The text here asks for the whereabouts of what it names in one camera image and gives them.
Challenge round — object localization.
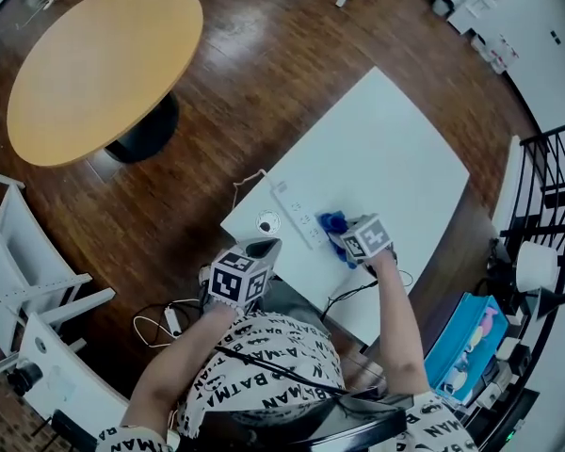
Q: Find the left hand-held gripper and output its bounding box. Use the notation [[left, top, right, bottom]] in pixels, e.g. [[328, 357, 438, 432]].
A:
[[208, 236, 283, 318]]

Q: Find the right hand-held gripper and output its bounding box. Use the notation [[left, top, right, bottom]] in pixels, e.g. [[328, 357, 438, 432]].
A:
[[339, 213, 393, 265]]

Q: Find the blue cloth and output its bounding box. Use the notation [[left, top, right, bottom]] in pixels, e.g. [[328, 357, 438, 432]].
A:
[[314, 209, 362, 271]]

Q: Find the person's right forearm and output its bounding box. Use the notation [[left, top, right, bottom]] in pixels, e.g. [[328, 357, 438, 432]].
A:
[[367, 250, 430, 396]]

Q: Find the person's left forearm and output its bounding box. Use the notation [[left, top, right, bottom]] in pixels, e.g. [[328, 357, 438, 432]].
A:
[[128, 304, 240, 433]]

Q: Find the white floor power strip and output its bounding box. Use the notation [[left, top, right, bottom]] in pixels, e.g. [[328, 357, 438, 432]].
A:
[[164, 305, 184, 339]]

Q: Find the person's white printed shirt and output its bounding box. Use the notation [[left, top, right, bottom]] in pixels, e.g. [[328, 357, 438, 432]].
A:
[[95, 312, 477, 452]]

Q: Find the blue box with toys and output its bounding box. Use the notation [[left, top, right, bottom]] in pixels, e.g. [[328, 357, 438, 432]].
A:
[[423, 291, 509, 405]]

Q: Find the black chair seat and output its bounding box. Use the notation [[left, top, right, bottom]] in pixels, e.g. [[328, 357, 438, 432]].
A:
[[202, 392, 416, 452]]

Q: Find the white cylindrical lamp shade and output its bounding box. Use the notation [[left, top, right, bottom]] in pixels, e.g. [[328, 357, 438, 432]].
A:
[[516, 240, 560, 294]]

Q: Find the black metal rack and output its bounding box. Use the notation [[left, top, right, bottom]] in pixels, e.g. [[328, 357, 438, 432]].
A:
[[498, 122, 565, 310]]

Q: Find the white shelf unit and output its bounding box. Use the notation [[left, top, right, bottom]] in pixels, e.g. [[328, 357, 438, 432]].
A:
[[0, 166, 129, 424]]

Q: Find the round wooden table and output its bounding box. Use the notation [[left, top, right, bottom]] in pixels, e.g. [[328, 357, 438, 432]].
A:
[[6, 0, 205, 169]]

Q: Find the black desk cable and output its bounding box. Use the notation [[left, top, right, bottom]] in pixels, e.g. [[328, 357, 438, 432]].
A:
[[320, 268, 414, 322]]

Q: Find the pale power strip cable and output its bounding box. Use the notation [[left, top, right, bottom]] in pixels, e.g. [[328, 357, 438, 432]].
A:
[[232, 169, 270, 212]]

